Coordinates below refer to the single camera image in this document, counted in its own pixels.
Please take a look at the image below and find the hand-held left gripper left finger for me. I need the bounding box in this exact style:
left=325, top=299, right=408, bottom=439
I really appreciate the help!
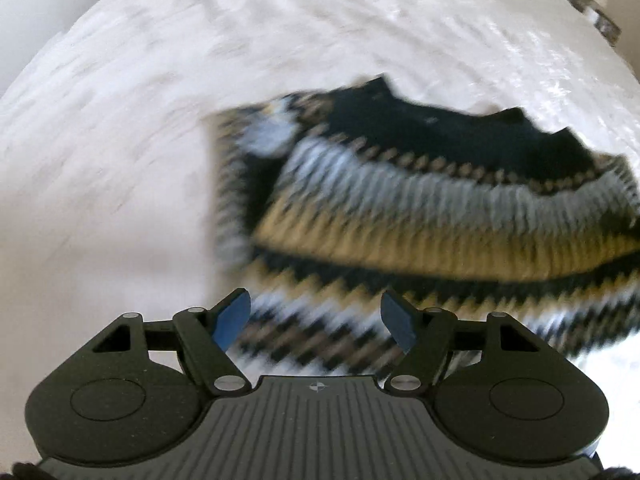
left=92, top=287, right=253, bottom=396

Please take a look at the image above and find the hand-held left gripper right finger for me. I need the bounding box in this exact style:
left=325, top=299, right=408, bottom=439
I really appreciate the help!
left=380, top=290, right=542, bottom=394

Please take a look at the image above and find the patterned knit sweater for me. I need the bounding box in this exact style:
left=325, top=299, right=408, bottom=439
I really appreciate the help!
left=202, top=74, right=640, bottom=378

